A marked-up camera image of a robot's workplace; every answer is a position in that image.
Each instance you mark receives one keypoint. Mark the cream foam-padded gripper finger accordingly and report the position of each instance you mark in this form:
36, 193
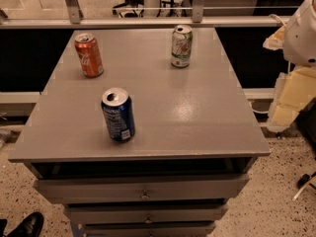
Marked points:
293, 92

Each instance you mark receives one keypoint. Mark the blue pepsi can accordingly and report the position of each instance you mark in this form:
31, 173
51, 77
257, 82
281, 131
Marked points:
117, 110

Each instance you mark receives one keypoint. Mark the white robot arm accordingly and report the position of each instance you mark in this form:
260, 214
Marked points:
297, 38

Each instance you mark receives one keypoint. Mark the white green soda can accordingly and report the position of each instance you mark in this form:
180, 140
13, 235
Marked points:
182, 40

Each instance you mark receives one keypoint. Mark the red coca-cola can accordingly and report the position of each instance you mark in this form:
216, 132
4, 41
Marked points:
89, 55

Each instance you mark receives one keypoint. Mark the black and white floor tool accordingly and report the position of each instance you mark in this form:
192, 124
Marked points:
305, 181

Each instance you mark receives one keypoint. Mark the grey drawer cabinet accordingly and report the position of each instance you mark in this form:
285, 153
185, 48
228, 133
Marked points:
188, 122

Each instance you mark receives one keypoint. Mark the top grey drawer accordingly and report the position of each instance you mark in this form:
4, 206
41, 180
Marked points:
156, 188

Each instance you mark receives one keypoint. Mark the grey drawer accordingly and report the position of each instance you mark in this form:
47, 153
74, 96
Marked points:
156, 188
146, 213
161, 229

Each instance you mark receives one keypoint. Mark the black office chair base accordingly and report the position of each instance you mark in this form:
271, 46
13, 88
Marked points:
133, 5

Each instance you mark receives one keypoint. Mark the middle grey drawer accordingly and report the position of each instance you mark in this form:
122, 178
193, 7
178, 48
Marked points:
146, 213

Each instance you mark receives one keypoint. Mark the bottom grey drawer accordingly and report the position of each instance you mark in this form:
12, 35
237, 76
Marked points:
161, 229

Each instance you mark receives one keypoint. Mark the black leather shoe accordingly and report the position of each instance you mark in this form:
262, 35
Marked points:
31, 226

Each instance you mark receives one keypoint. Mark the metal guard rail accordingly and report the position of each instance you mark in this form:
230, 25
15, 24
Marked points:
97, 14

